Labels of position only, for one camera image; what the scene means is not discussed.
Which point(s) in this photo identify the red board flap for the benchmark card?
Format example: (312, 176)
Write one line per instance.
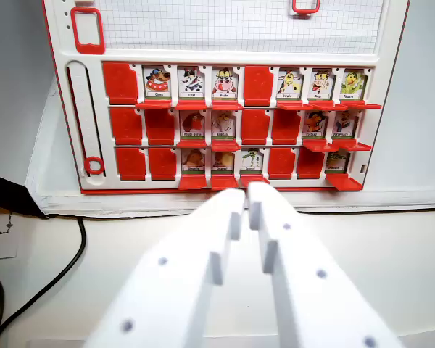
(254, 180)

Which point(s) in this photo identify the white mat under board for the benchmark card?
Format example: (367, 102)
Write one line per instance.
(130, 203)

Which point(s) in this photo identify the red and white game board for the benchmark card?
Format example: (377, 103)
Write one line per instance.
(217, 54)

